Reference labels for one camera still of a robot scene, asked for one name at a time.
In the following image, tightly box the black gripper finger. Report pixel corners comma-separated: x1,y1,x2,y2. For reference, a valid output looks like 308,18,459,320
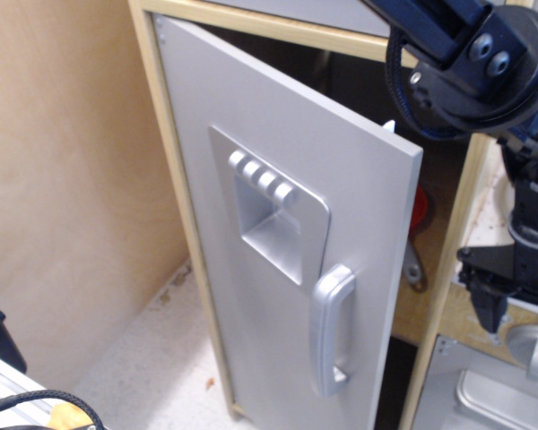
456,245,518,334

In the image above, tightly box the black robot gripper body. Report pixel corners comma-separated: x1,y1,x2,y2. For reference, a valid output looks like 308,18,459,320
498,137,538,296

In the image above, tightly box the silver fridge door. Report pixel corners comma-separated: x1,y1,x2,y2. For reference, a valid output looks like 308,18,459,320
154,15,422,429

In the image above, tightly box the silver fridge door handle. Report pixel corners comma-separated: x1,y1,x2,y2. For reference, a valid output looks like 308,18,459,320
308,264,356,398

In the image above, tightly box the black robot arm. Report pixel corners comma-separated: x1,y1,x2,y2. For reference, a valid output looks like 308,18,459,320
370,1,538,333

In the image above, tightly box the red object inside fridge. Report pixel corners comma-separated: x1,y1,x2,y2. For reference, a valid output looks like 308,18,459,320
409,186,430,235

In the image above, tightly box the white speckled kitchen countertop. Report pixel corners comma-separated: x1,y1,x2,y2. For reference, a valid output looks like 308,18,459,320
456,156,538,314

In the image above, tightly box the silver oven knob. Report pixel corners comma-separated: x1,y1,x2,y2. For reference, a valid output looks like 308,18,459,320
506,324,538,383

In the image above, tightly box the silver oven door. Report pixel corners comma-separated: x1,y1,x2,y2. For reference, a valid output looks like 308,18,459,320
412,335,538,429

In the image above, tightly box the silver ice dispenser panel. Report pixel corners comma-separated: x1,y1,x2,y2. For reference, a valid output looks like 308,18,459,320
208,125,331,287

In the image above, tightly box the wooden toy kitchen cabinet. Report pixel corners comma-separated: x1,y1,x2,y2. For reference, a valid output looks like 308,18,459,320
127,0,538,430

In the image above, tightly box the silver freezer door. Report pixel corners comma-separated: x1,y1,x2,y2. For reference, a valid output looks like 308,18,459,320
214,0,390,37

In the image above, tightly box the aluminium frame rail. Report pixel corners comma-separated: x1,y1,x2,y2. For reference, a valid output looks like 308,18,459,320
0,359,53,428

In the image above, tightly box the black braided cable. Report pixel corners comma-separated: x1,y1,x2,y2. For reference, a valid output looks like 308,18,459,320
0,388,104,430

